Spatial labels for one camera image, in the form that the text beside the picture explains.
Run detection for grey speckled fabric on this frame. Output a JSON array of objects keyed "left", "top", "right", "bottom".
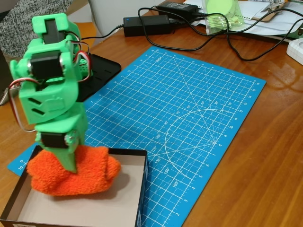
[{"left": 0, "top": 0, "right": 69, "bottom": 57}]

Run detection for pale green device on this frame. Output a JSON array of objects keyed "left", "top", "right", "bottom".
[{"left": 281, "top": 23, "right": 303, "bottom": 41}]

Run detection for thin black adapter cable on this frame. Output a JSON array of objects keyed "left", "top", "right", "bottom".
[{"left": 80, "top": 23, "right": 125, "bottom": 41}]

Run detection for black looping power cable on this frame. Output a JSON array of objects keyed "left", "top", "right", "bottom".
[{"left": 138, "top": 7, "right": 303, "bottom": 52}]

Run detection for orange fuzzy sock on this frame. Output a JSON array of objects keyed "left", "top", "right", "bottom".
[{"left": 26, "top": 145, "right": 123, "bottom": 197}]

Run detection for blue cutting mat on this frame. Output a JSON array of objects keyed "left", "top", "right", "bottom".
[{"left": 6, "top": 46, "right": 267, "bottom": 227}]

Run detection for white paper sheets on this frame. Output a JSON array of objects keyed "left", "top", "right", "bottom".
[{"left": 184, "top": 0, "right": 303, "bottom": 36}]

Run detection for white plastic device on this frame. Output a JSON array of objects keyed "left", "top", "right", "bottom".
[{"left": 286, "top": 38, "right": 303, "bottom": 66}]

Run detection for red white black servo cable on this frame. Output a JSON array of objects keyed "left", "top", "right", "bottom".
[{"left": 8, "top": 79, "right": 40, "bottom": 132}]

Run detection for large black power adapter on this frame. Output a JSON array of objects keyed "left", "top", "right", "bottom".
[{"left": 123, "top": 15, "right": 173, "bottom": 37}]

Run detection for slim black power adapter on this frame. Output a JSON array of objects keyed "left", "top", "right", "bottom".
[{"left": 156, "top": 0, "right": 199, "bottom": 14}]

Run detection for black cardboard box white inside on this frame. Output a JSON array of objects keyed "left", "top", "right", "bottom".
[{"left": 0, "top": 145, "right": 149, "bottom": 227}]

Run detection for green transparent plastic container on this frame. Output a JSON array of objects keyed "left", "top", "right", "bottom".
[{"left": 203, "top": 0, "right": 245, "bottom": 35}]

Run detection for brown clipboard with metal clip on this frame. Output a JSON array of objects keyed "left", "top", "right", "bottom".
[{"left": 252, "top": 0, "right": 288, "bottom": 22}]

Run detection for small silver controller board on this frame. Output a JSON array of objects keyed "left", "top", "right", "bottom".
[{"left": 0, "top": 88, "right": 10, "bottom": 106}]

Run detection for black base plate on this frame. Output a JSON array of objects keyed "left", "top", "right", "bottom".
[{"left": 77, "top": 53, "right": 122, "bottom": 103}]

